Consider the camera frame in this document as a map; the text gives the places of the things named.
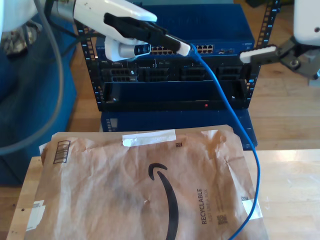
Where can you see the black rack server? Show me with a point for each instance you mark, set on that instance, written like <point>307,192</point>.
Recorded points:
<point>162,72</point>

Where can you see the blue and black rack shelf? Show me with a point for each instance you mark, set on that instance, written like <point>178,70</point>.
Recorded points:
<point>162,91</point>

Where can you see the blue device under rack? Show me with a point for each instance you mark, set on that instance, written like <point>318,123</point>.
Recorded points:
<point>175,120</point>

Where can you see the camouflage cloth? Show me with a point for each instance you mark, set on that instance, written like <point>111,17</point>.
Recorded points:
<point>15,45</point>

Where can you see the blue sofa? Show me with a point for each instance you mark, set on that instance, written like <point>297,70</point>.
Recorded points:
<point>37,100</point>

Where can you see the brown packing paper mailer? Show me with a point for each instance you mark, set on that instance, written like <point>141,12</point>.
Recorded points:
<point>100,187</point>

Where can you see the black rack frame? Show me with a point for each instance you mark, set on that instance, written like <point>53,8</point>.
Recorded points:
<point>88,51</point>

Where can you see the blue network switch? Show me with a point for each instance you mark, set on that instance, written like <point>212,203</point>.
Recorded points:
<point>212,25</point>

